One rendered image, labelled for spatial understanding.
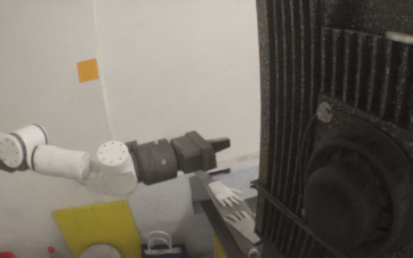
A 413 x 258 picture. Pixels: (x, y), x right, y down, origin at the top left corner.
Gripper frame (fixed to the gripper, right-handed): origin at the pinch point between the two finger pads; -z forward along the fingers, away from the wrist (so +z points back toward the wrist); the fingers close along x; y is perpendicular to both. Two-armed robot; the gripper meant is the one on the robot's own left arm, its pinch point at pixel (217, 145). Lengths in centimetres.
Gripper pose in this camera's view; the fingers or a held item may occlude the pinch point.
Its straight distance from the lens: 62.2
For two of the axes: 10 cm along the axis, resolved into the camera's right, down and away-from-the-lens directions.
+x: -4.2, -3.5, 8.4
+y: 0.7, 9.1, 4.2
